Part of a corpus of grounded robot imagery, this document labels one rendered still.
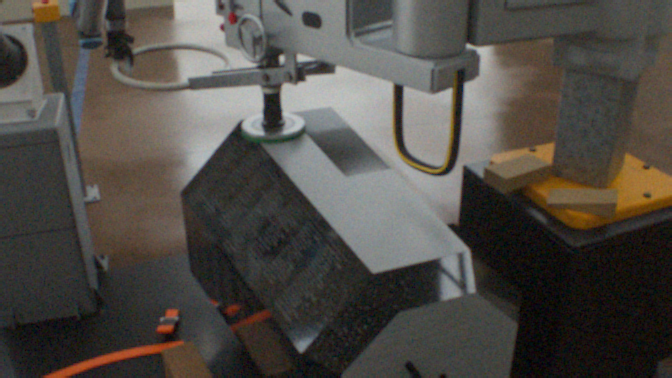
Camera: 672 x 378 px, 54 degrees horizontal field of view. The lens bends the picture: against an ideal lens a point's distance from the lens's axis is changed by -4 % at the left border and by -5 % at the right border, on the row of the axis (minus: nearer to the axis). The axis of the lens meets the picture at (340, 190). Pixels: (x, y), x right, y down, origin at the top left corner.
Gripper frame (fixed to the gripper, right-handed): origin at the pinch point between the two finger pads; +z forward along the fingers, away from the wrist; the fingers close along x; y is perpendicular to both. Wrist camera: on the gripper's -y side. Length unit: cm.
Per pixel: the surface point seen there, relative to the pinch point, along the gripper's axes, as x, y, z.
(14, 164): -13, 58, 16
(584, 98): 178, 29, -28
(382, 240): 132, 92, -7
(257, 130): 77, 40, -4
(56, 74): -67, -38, 23
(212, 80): 53, 25, -13
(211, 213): 68, 61, 18
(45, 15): -68, -37, -8
